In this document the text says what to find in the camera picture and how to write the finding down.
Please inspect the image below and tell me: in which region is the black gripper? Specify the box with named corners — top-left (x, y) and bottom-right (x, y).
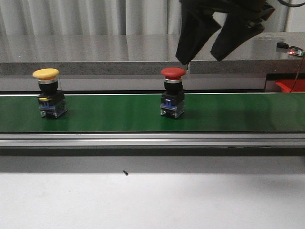
top-left (176, 0), bottom-right (275, 65)

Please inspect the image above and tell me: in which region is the red mushroom push button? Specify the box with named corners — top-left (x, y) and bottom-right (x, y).
top-left (160, 67), bottom-right (186, 119)

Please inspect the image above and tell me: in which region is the yellow mushroom push button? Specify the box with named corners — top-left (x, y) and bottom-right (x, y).
top-left (33, 68), bottom-right (67, 118)

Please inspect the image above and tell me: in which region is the grey stone bench right slab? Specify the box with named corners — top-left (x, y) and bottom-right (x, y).
top-left (189, 32), bottom-right (305, 74)

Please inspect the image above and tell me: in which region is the grey stone bench slab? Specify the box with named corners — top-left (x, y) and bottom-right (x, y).
top-left (0, 35), bottom-right (183, 76)
top-left (189, 32), bottom-right (305, 74)

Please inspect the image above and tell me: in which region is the black connector plug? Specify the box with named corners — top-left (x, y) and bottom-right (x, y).
top-left (276, 42), bottom-right (289, 49)

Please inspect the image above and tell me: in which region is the small lit circuit board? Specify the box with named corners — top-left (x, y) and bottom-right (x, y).
top-left (287, 48), bottom-right (305, 57)

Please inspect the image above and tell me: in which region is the red plastic bin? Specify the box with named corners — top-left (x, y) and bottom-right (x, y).
top-left (275, 79), bottom-right (305, 93)

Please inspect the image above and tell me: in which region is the green conveyor belt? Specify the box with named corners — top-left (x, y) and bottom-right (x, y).
top-left (0, 93), bottom-right (305, 133)

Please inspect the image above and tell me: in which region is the grey stone bench left slab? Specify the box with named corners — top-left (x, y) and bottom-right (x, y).
top-left (0, 35), bottom-right (183, 76)

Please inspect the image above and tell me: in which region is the grey pleated curtain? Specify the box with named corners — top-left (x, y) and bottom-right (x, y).
top-left (0, 0), bottom-right (305, 36)

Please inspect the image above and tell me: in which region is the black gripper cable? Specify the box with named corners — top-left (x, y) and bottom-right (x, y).
top-left (277, 0), bottom-right (303, 7)

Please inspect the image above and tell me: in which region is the aluminium conveyor frame rail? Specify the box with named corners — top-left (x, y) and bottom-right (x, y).
top-left (0, 133), bottom-right (305, 147)

